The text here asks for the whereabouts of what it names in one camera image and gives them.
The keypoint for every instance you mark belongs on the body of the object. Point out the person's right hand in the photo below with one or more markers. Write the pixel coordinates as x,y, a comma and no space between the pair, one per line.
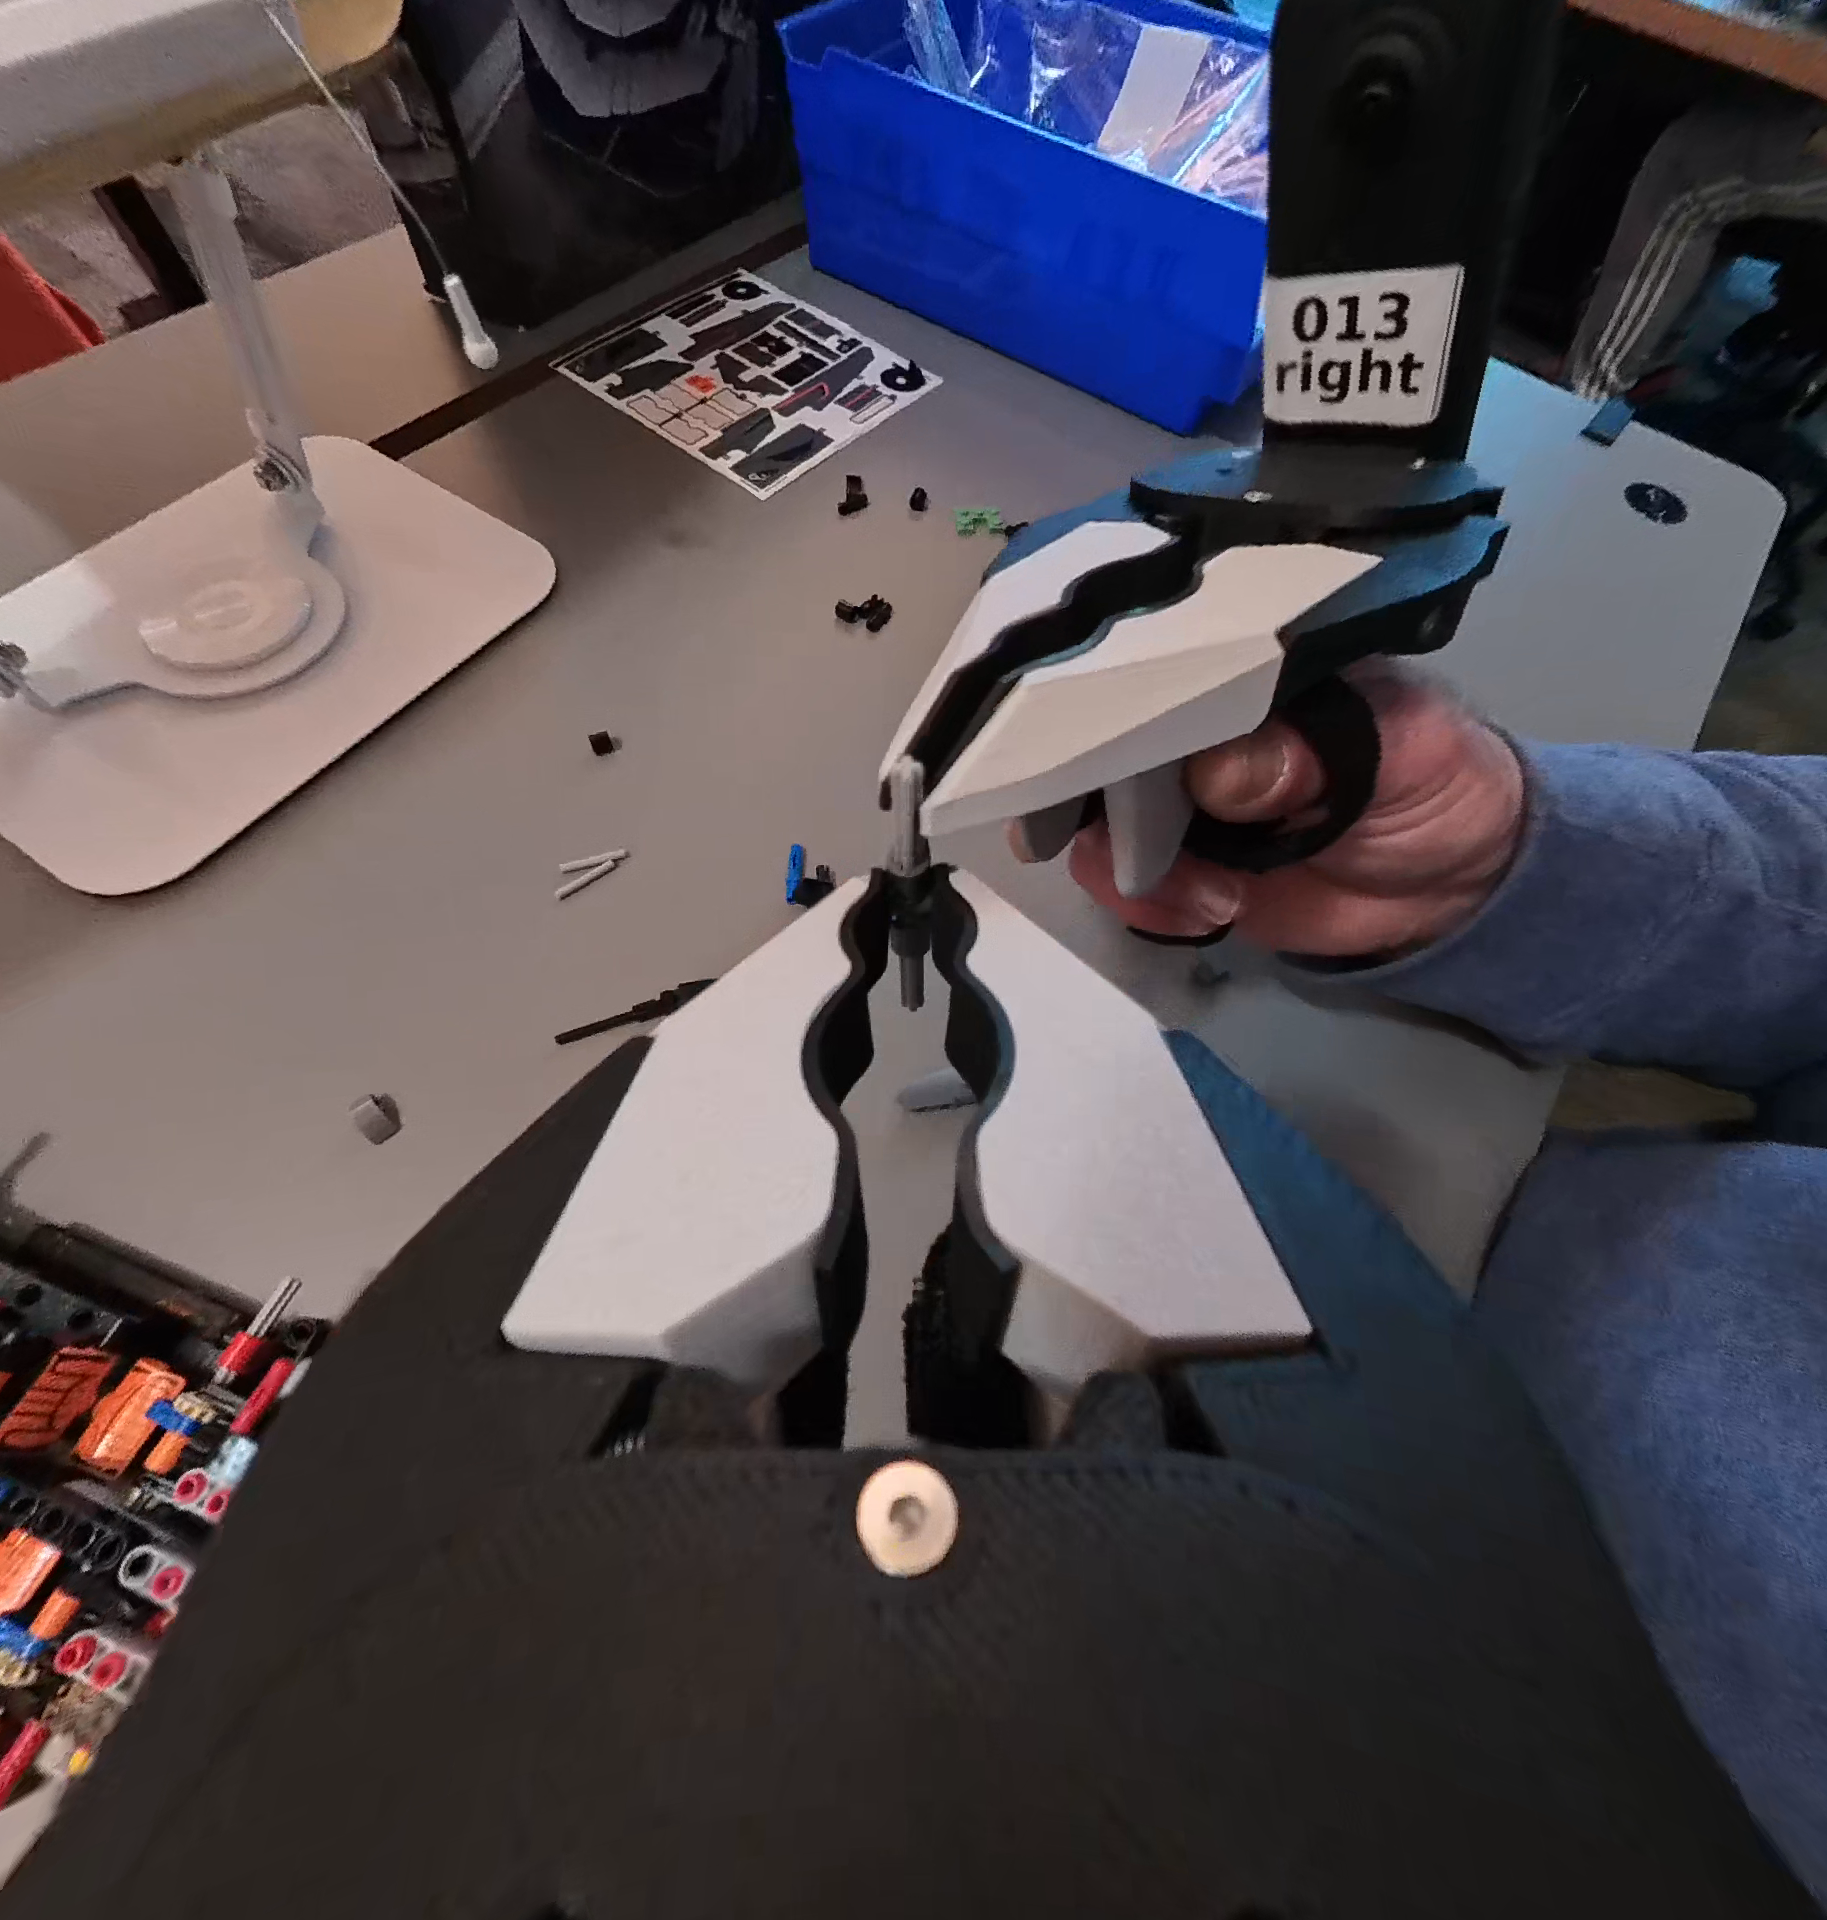
1439,840

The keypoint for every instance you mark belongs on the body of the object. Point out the grey lego bush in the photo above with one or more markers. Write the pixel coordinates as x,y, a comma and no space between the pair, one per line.
373,1121

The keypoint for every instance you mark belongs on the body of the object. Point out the person's right forearm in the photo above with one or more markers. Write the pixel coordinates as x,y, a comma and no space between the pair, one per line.
1677,915

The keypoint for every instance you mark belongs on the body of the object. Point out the partly built lego model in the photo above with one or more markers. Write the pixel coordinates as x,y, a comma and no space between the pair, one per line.
87,1425

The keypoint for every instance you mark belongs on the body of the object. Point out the clear plastic parts bags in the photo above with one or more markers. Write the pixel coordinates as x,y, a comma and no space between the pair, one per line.
1090,92

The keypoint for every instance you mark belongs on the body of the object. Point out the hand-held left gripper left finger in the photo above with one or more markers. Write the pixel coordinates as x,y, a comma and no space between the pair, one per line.
672,1200

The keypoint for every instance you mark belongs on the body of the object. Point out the black double lego connector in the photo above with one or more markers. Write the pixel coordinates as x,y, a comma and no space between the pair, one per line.
863,612

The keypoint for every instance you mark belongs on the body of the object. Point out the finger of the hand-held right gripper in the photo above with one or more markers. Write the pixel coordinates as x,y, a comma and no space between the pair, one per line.
1152,706
1004,602

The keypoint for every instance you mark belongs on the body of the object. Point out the green lego piece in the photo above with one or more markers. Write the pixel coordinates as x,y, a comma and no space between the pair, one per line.
980,522

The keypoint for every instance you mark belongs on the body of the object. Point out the black striped jacket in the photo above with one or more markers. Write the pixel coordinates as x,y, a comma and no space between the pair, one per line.
1707,242

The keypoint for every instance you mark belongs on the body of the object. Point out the white book stand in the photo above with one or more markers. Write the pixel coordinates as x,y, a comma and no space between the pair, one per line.
400,602

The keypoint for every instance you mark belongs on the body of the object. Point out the black connector with blue pin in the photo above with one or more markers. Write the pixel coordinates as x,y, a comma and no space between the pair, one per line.
796,879

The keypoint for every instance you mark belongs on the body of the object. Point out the blue plastic bin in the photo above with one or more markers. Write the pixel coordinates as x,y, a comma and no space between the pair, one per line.
1004,273

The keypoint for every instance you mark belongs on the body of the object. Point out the dark grey lego connector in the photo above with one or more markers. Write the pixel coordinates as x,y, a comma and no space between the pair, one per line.
910,946

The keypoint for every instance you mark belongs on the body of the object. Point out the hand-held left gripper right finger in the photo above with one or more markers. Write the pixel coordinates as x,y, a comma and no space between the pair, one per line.
1137,1200

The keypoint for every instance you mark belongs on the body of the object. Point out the black lego axle with connector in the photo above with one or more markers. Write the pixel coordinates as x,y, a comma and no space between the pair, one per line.
629,1015

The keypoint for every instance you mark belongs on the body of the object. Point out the lego sticker sheet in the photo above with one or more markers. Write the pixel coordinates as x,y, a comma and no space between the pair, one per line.
745,384

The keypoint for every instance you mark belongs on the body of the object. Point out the red orange object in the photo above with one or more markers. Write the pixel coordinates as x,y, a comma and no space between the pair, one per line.
20,326

